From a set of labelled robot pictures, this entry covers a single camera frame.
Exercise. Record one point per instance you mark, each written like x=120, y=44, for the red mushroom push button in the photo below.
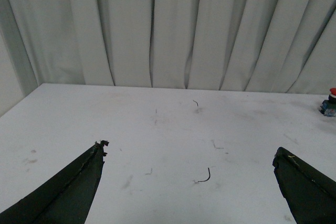
x=328, y=106

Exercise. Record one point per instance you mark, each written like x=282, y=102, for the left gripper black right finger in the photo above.
x=309, y=193

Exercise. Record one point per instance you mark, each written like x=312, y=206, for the white pleated curtain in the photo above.
x=283, y=46

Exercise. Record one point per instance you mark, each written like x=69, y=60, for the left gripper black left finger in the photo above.
x=66, y=197

